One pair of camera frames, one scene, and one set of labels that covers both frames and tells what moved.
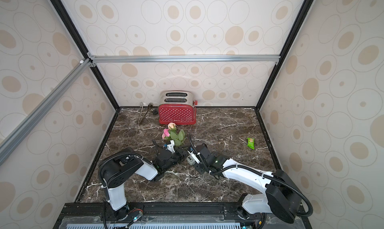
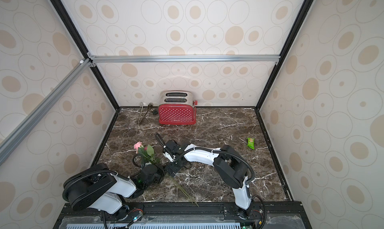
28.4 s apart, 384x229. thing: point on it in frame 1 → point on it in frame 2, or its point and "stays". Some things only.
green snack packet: (251, 143) stays
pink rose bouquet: (172, 133) → (148, 153)
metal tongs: (150, 105) stays
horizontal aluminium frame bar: (107, 59) stays
